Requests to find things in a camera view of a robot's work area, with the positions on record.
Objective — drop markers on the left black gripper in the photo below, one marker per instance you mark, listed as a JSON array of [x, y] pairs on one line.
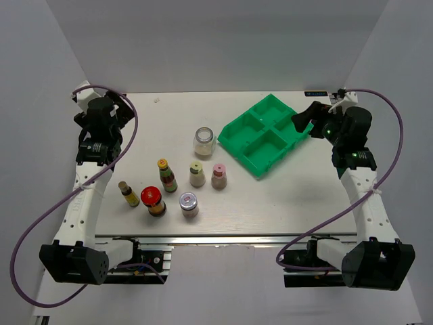
[[123, 112]]

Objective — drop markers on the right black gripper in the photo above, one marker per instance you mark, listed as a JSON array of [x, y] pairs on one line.
[[312, 112]]

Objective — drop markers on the green label sauce bottle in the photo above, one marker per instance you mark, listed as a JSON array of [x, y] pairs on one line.
[[167, 176]]

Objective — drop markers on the clear glass jar white powder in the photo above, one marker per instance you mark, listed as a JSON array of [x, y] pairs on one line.
[[204, 142]]

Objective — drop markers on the small yellow label bottle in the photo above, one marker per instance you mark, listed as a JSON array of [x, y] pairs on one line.
[[128, 194]]

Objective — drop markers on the red lid sauce jar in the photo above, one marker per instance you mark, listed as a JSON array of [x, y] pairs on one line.
[[151, 197]]

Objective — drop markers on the yellow cap spice shaker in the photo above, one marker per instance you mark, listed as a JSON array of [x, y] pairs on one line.
[[196, 174]]

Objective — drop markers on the pink cap spice shaker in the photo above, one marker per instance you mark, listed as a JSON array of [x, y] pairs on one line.
[[219, 176]]

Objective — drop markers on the silver lid spice jar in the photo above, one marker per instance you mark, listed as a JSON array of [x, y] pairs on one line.
[[189, 204]]

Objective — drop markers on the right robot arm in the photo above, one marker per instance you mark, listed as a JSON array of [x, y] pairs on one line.
[[379, 260]]

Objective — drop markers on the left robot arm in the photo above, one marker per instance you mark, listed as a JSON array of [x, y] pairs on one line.
[[75, 255]]

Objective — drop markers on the blue label sticker right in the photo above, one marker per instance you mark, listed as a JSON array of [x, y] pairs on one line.
[[315, 93]]

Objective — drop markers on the green four-compartment plastic tray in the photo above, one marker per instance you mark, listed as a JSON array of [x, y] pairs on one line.
[[262, 136]]

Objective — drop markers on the aluminium table front rail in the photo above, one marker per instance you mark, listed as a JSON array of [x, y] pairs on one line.
[[202, 240]]

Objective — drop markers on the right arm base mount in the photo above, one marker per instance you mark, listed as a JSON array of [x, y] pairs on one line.
[[303, 269]]

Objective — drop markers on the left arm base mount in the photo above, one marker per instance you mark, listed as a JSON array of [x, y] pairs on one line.
[[149, 264]]

